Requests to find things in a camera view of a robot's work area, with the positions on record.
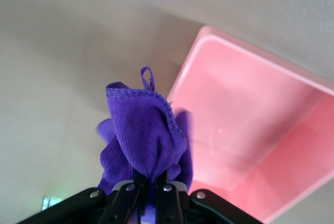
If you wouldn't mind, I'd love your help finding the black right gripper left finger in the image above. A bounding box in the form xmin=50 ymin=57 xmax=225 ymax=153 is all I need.
xmin=15 ymin=178 xmax=148 ymax=224

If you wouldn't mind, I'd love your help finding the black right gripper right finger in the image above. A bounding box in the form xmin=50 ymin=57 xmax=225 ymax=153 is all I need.
xmin=155 ymin=171 xmax=264 ymax=224

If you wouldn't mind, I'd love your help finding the purple microfibre cloth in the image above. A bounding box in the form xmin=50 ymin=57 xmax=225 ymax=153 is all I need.
xmin=95 ymin=66 xmax=195 ymax=223

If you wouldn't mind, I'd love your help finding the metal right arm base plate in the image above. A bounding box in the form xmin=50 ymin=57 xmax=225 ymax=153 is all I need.
xmin=41 ymin=194 xmax=65 ymax=212

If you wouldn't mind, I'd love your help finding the pink plastic bin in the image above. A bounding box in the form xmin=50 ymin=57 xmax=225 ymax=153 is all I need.
xmin=166 ymin=25 xmax=334 ymax=224

